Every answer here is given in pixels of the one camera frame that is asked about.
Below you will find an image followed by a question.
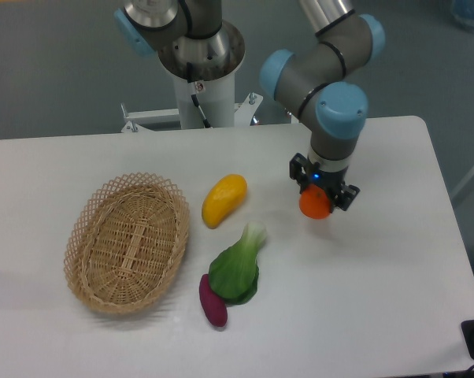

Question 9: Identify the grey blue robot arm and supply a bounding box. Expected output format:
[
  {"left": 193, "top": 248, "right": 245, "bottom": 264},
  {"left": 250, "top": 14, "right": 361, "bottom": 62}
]
[{"left": 114, "top": 1, "right": 386, "bottom": 219}]

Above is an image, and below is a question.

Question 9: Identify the yellow mango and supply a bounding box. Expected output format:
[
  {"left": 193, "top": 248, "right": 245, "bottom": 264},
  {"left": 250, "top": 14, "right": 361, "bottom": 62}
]
[{"left": 201, "top": 174, "right": 247, "bottom": 229}]

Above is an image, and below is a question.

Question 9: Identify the purple sweet potato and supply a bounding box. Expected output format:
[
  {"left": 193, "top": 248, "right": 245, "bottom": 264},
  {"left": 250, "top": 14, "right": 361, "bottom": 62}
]
[{"left": 198, "top": 274, "right": 228, "bottom": 328}]

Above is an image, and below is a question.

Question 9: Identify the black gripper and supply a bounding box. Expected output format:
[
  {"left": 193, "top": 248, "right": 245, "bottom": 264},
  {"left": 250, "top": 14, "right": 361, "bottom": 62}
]
[{"left": 289, "top": 153, "right": 359, "bottom": 213}]

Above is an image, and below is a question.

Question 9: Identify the blue object top right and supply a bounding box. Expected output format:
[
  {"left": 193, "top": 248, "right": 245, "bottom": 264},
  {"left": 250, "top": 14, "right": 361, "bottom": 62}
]
[{"left": 450, "top": 0, "right": 474, "bottom": 33}]

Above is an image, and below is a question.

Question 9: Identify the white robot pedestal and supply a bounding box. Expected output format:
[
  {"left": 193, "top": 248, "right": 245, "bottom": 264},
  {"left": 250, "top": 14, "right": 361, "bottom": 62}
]
[{"left": 114, "top": 9, "right": 246, "bottom": 129}]

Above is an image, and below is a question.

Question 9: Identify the black cable on pedestal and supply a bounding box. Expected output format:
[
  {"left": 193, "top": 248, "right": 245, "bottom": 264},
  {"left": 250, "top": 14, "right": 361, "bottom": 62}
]
[{"left": 186, "top": 61, "right": 213, "bottom": 129}]

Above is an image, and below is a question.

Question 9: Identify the orange fruit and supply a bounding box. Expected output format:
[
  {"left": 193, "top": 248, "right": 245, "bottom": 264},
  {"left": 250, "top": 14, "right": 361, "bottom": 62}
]
[{"left": 298, "top": 185, "right": 331, "bottom": 220}]

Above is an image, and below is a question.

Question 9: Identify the green bok choy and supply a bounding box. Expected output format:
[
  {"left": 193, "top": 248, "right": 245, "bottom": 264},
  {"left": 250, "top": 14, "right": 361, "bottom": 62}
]
[{"left": 209, "top": 221, "right": 267, "bottom": 305}]

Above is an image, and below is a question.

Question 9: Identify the oval wicker basket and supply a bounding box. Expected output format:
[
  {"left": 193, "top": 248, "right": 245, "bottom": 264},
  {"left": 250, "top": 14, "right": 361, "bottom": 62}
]
[{"left": 64, "top": 172, "right": 190, "bottom": 315}]

